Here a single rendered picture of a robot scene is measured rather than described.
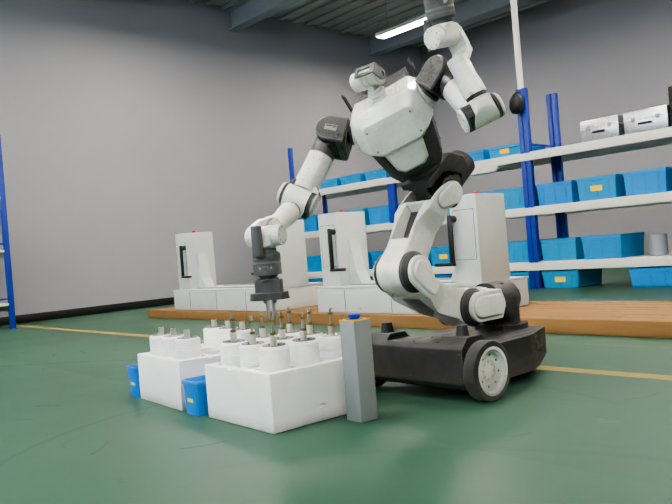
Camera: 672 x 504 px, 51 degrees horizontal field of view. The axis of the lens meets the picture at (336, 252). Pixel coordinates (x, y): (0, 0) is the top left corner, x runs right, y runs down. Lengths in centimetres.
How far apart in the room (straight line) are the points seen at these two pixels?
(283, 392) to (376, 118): 95
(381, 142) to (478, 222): 195
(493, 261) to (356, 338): 232
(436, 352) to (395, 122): 78
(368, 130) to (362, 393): 87
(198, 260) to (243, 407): 464
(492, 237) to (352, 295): 113
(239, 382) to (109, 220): 676
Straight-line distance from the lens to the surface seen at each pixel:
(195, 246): 688
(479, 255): 428
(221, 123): 992
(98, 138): 902
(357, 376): 219
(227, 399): 237
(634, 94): 1081
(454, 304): 259
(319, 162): 245
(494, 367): 242
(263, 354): 220
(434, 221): 250
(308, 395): 223
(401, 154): 245
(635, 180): 665
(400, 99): 239
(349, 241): 517
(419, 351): 246
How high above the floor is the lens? 54
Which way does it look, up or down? level
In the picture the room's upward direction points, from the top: 5 degrees counter-clockwise
